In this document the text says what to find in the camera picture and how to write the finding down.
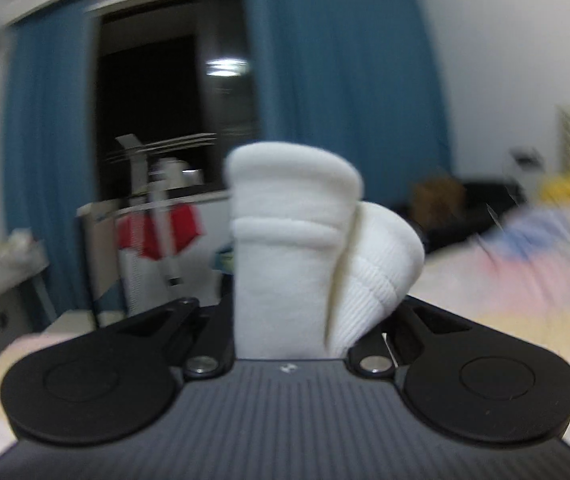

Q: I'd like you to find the beige air purifier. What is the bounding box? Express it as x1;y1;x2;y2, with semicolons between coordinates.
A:
76;200;128;330

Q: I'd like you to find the wall power socket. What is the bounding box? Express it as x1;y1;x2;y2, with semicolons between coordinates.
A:
509;148;544;171

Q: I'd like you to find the blue curtain right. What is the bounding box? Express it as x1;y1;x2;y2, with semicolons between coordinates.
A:
245;0;452;206

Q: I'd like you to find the blue curtain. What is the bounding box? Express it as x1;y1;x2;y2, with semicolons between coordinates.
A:
1;0;96;314
245;0;452;206

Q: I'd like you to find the pastel bed sheet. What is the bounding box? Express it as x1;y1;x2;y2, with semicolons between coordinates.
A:
0;204;570;466

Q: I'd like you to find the black sofa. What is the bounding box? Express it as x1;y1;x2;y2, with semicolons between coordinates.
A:
391;179;526;254

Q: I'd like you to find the dark window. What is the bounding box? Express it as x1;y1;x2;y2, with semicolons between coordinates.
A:
94;0;259;200

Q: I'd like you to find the garment steamer stand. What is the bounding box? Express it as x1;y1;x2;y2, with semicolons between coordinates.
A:
117;133;215;292

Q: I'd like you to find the red garment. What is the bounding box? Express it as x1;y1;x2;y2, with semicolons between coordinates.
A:
116;205;205;261

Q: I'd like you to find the blue curtain left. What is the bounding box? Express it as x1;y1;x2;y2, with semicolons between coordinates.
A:
1;0;96;314

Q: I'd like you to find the white dressing table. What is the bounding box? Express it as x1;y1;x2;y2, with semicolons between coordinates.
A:
0;229;56;352

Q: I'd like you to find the white sweatshirt garment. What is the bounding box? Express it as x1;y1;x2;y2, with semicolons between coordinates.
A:
225;142;425;361

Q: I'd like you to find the brown paper bag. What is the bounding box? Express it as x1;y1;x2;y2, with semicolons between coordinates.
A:
410;176;465;229

